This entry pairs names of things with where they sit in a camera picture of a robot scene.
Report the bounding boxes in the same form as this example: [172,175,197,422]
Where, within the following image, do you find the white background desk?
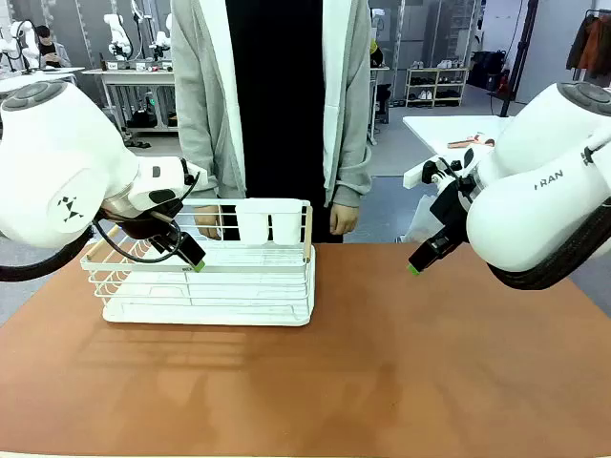
[0,66,87,93]

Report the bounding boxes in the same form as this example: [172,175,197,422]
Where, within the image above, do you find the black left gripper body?
[100,199,186,244]

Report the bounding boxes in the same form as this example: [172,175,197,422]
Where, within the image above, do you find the black bag under workbench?
[125,109,158,130]

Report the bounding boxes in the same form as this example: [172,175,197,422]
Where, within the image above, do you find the seated person in grey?
[35,24,73,70]

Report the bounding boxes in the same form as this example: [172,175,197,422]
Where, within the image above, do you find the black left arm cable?
[0,159,201,283]

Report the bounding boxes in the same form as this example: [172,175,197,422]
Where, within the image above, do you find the black bags pile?
[468,49,508,93]

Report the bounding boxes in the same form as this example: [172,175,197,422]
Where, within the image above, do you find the person's right hand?
[193,204,223,241]

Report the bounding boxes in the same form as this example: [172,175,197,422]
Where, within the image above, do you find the wooden shoe rack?
[404,66,471,109]

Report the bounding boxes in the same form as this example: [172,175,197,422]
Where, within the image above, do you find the person's left forearm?
[328,71,373,209]

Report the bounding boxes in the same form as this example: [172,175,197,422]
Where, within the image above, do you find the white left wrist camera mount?
[127,156,209,212]

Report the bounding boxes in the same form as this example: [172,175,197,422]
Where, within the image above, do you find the person's left hand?
[328,203,361,237]

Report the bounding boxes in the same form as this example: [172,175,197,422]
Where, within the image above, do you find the white wire dish rack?
[79,198,317,328]

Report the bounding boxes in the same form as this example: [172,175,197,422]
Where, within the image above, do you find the clear plastic bag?
[404,193,449,244]

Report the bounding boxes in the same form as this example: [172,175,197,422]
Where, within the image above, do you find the white plastic cup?
[234,199,272,244]
[270,202,305,246]

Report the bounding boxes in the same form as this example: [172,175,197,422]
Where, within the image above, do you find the person in grey cardigan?
[170,0,373,244]

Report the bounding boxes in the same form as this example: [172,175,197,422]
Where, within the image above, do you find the person's right forearm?
[174,71,221,200]

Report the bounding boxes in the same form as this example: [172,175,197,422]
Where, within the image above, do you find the white background workbench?
[81,68,176,135]

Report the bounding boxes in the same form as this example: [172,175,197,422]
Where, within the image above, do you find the hanging dark clothes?
[566,9,611,81]

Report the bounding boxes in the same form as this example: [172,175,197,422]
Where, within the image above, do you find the black stand pole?
[498,0,541,118]

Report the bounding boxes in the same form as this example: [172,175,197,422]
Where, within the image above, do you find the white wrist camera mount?
[403,147,479,192]
[127,156,209,212]

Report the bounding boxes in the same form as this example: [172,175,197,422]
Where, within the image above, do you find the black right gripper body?
[429,183,474,245]

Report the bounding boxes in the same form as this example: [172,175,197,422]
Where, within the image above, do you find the white side table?
[402,114,516,166]

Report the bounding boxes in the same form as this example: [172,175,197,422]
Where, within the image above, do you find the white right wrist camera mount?
[403,147,479,192]

